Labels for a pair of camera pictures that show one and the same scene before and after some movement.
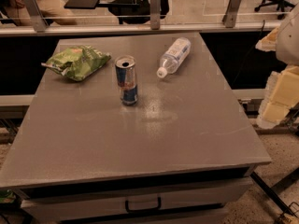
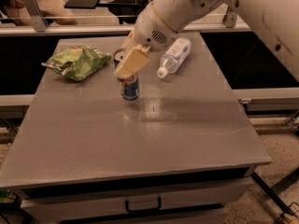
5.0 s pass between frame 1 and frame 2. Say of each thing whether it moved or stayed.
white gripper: moved
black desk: stayed
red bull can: moved
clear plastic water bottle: stayed
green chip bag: stayed
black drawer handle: stayed
